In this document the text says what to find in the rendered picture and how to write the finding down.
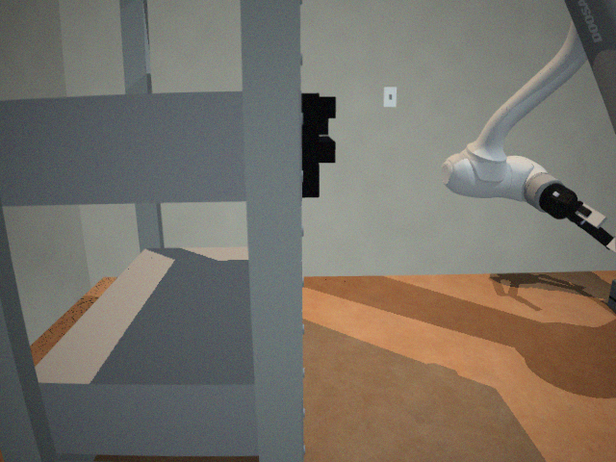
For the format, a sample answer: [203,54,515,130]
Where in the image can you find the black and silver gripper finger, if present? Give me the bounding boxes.
[551,190,607,229]
[567,216,616,253]

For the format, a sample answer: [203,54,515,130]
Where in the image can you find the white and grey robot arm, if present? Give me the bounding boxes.
[441,0,616,213]

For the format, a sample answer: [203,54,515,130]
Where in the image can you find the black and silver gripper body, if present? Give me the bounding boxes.
[539,183,583,222]

